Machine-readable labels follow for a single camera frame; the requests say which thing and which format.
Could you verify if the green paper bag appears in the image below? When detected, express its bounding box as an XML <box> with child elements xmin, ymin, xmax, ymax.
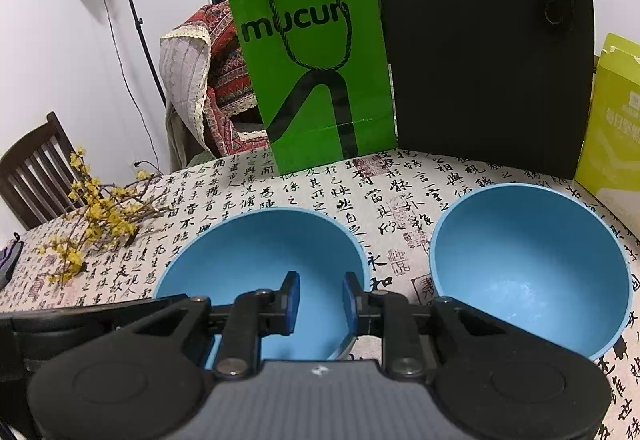
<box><xmin>222</xmin><ymin>0</ymin><xmax>399</xmax><ymax>175</ymax></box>

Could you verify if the white quilted cushion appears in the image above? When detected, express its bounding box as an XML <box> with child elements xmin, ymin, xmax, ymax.
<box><xmin>159</xmin><ymin>27</ymin><xmax>212</xmax><ymax>156</ymax></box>

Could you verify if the blue bowl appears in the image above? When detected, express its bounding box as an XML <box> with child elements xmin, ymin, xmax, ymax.
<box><xmin>152</xmin><ymin>208</ymin><xmax>371</xmax><ymax>374</ymax></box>
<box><xmin>429</xmin><ymin>183</ymin><xmax>632</xmax><ymax>362</ymax></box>

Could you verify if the calligraphy printed tablecloth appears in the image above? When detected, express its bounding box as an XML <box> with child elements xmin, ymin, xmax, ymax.
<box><xmin>0</xmin><ymin>147</ymin><xmax>640</xmax><ymax>440</ymax></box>

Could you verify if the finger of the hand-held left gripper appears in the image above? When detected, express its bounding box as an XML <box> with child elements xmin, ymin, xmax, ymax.
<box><xmin>15</xmin><ymin>298</ymin><xmax>173</xmax><ymax>336</ymax></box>

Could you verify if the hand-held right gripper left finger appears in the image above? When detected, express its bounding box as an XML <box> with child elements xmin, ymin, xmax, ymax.
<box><xmin>107</xmin><ymin>271</ymin><xmax>301</xmax><ymax>381</ymax></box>

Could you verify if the black paper bag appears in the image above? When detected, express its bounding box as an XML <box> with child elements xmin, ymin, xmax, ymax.
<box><xmin>367</xmin><ymin>0</ymin><xmax>597</xmax><ymax>181</ymax></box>

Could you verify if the purple grey cloth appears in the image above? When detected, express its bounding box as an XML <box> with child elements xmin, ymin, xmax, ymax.
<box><xmin>0</xmin><ymin>240</ymin><xmax>25</xmax><ymax>291</ymax></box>

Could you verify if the dark wooden chair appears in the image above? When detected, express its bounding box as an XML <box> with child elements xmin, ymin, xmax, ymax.
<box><xmin>0</xmin><ymin>111</ymin><xmax>91</xmax><ymax>231</ymax></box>

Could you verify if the yellow flower branch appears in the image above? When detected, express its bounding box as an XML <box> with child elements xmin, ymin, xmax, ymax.
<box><xmin>37</xmin><ymin>147</ymin><xmax>174</xmax><ymax>289</ymax></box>

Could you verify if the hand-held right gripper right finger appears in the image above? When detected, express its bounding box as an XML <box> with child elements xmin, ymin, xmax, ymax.
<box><xmin>342</xmin><ymin>272</ymin><xmax>536</xmax><ymax>381</ymax></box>

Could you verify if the yellow-green snack box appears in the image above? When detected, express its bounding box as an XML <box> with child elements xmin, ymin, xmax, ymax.
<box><xmin>574</xmin><ymin>33</ymin><xmax>640</xmax><ymax>216</ymax></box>

